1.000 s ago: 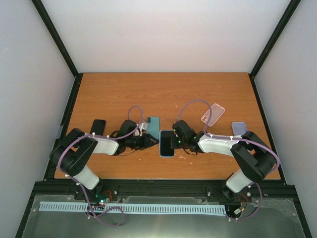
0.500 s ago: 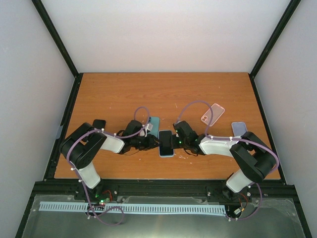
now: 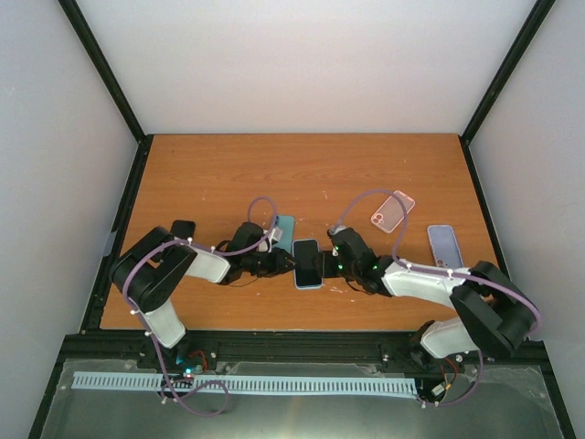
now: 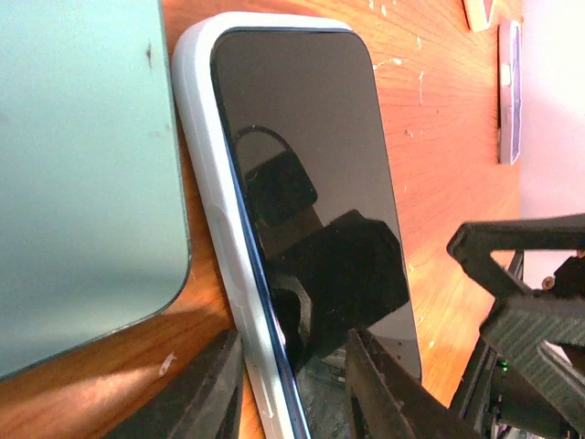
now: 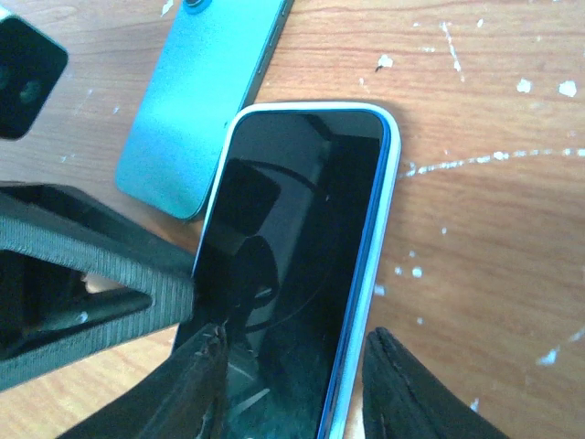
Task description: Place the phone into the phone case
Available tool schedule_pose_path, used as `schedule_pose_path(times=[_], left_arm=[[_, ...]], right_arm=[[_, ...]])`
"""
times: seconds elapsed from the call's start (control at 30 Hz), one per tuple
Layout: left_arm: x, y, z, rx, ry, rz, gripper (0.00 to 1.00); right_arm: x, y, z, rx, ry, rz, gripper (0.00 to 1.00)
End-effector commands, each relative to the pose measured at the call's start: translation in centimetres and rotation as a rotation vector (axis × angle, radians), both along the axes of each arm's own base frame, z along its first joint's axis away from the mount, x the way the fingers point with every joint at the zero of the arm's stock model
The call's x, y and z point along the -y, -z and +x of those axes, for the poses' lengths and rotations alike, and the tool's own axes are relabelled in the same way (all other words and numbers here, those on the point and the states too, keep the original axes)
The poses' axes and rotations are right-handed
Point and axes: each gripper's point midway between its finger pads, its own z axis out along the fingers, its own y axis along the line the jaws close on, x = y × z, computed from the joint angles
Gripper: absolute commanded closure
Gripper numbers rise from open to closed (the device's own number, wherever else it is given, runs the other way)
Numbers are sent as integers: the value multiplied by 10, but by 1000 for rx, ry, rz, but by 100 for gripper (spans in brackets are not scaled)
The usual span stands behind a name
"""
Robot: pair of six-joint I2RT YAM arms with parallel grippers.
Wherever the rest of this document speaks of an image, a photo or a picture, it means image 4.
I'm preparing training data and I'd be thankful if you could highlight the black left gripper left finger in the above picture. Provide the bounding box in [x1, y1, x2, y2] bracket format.
[105, 329, 243, 438]

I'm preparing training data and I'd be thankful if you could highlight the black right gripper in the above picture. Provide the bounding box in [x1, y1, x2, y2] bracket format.
[447, 214, 584, 438]

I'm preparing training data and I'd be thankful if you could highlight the pink phone case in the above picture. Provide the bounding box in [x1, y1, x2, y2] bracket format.
[463, 0, 495, 32]

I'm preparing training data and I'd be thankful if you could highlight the purple phone case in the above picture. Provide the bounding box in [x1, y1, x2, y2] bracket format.
[498, 20, 522, 166]

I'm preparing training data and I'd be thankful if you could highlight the black screen phone blue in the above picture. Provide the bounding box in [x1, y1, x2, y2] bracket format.
[211, 28, 421, 438]

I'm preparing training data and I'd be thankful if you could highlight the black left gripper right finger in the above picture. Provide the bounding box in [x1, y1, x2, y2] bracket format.
[346, 329, 480, 439]

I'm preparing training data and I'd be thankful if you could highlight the teal green phone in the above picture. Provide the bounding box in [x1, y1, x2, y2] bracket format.
[1, 1, 191, 379]

